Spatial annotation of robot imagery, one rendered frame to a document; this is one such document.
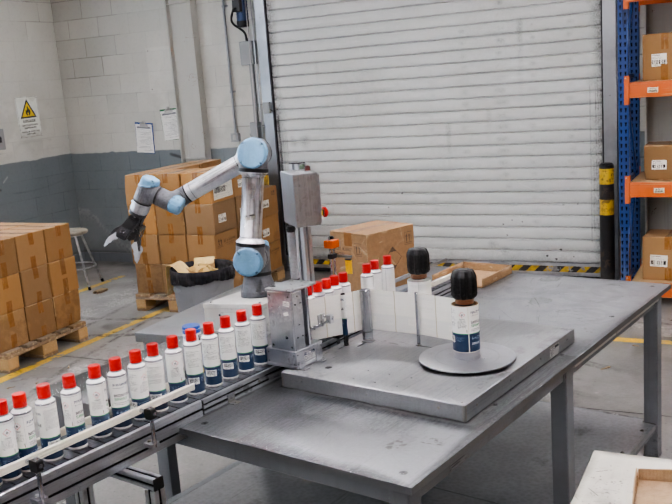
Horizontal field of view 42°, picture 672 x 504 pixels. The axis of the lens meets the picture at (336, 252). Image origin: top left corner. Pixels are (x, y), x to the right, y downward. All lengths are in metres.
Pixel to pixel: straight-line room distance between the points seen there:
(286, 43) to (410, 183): 1.73
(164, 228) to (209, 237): 0.43
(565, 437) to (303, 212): 1.18
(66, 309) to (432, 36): 3.71
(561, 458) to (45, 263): 4.38
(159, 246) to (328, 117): 1.97
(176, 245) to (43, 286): 1.22
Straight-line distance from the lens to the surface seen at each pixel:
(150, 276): 7.39
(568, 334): 3.09
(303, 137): 8.13
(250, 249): 3.36
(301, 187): 3.05
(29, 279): 6.43
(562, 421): 3.07
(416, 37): 7.62
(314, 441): 2.41
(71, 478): 2.40
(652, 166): 6.58
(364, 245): 3.77
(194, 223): 7.03
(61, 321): 6.69
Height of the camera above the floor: 1.79
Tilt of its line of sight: 11 degrees down
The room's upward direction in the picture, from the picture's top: 4 degrees counter-clockwise
